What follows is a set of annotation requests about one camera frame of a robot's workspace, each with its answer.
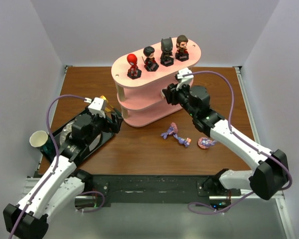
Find white paper cup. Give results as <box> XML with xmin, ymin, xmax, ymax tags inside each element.
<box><xmin>29</xmin><ymin>130</ymin><xmax>48</xmax><ymax>148</ymax></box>

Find pink three-tier shelf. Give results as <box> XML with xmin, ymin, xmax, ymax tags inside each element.
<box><xmin>111</xmin><ymin>40</ymin><xmax>201</xmax><ymax>127</ymax></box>

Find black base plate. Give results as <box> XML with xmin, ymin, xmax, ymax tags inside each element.
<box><xmin>89</xmin><ymin>175</ymin><xmax>241</xmax><ymax>209</ymax></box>

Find round deer pattern plate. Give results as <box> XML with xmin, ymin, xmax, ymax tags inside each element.
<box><xmin>59</xmin><ymin>121</ymin><xmax>74</xmax><ymax>145</ymax></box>

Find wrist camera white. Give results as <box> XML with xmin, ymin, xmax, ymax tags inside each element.
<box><xmin>84</xmin><ymin>97</ymin><xmax>107</xmax><ymax>118</ymax></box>
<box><xmin>175</xmin><ymin>67</ymin><xmax>194</xmax><ymax>91</ymax></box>

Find red spider hero figure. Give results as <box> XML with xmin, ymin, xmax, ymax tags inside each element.
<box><xmin>127</xmin><ymin>53</ymin><xmax>142</xmax><ymax>79</ymax></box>

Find purple bunny with cake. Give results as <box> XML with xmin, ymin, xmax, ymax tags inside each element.
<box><xmin>174</xmin><ymin>134</ymin><xmax>191</xmax><ymax>147</ymax></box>

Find gold fork green handle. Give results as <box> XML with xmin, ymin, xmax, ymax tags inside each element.
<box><xmin>100</xmin><ymin>95</ymin><xmax>123</xmax><ymax>118</ymax></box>

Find black haired red figure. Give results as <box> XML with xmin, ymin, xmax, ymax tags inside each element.
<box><xmin>143</xmin><ymin>46</ymin><xmax>159</xmax><ymax>72</ymax></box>

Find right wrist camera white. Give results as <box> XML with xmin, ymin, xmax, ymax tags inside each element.
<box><xmin>175</xmin><ymin>67</ymin><xmax>194</xmax><ymax>91</ymax></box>

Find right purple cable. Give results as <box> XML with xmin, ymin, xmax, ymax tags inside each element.
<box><xmin>188</xmin><ymin>71</ymin><xmax>293</xmax><ymax>215</ymax></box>

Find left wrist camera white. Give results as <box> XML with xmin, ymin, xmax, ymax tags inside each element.
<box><xmin>84</xmin><ymin>97</ymin><xmax>107</xmax><ymax>118</ymax></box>

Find purple cable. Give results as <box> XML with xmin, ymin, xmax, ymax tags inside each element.
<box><xmin>188</xmin><ymin>71</ymin><xmax>293</xmax><ymax>215</ymax></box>
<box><xmin>8</xmin><ymin>94</ymin><xmax>93</xmax><ymax>239</ymax></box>

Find purple bunny pink cotton candy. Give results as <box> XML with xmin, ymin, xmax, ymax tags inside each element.
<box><xmin>160</xmin><ymin>122</ymin><xmax>178</xmax><ymax>139</ymax></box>

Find dark green glass cup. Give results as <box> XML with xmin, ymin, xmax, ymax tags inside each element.
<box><xmin>40</xmin><ymin>136</ymin><xmax>55</xmax><ymax>159</ymax></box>

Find black rectangular tray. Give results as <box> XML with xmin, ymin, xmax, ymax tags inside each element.
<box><xmin>52</xmin><ymin>110</ymin><xmax>115</xmax><ymax>166</ymax></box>

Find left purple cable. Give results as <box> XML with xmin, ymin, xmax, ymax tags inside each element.
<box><xmin>8</xmin><ymin>94</ymin><xmax>93</xmax><ymax>239</ymax></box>

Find pink bear cake square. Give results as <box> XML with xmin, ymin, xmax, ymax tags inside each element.
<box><xmin>160</xmin><ymin>89</ymin><xmax>165</xmax><ymax>99</ymax></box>

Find brown haired hero figure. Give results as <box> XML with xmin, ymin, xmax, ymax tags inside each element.
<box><xmin>175</xmin><ymin>35</ymin><xmax>189</xmax><ymax>62</ymax></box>

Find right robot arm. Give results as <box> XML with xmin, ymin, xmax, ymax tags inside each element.
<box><xmin>162</xmin><ymin>84</ymin><xmax>292</xmax><ymax>200</ymax></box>

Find dark bat hero figure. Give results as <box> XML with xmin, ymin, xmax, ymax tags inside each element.
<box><xmin>160</xmin><ymin>37</ymin><xmax>174</xmax><ymax>67</ymax></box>

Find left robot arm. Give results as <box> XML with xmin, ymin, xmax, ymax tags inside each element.
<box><xmin>3</xmin><ymin>109</ymin><xmax>123</xmax><ymax>239</ymax></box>

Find aluminium frame rail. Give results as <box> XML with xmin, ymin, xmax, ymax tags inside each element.
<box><xmin>234</xmin><ymin>66</ymin><xmax>297</xmax><ymax>239</ymax></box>

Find purple bunny pink donut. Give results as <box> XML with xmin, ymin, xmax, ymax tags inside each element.
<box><xmin>197</xmin><ymin>137</ymin><xmax>217</xmax><ymax>149</ymax></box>

